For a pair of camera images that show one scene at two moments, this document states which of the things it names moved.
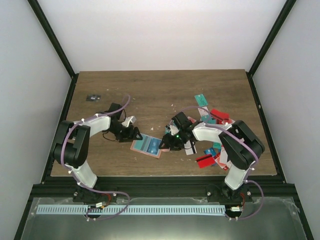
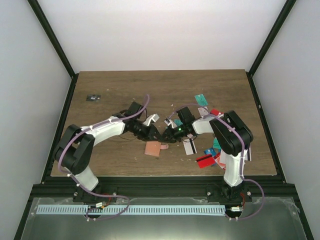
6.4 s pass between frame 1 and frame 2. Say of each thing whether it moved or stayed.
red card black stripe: stayed
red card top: stayed
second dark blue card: stayed
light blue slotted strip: stayed
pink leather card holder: moved
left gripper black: moved
